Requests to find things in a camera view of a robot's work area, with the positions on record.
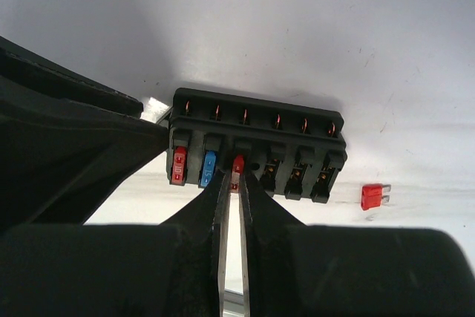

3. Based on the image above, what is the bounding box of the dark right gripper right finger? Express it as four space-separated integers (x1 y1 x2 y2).
239 173 474 316

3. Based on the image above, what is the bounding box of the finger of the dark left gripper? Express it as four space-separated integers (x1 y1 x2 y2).
1 39 168 230

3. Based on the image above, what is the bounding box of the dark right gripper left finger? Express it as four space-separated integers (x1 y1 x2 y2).
1 171 230 316

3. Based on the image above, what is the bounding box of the red blade fuse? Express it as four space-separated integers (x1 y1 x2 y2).
361 183 391 211
171 146 187 186
230 154 245 193

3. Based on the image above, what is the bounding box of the black fuse box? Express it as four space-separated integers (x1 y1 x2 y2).
157 88 347 203

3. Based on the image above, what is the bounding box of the loose red blade fuse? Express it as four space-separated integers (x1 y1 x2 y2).
361 183 391 211

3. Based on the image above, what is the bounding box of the blue blade fuse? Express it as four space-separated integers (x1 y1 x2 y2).
198 151 217 188

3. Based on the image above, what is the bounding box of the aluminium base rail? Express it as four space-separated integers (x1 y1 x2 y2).
220 287 252 317

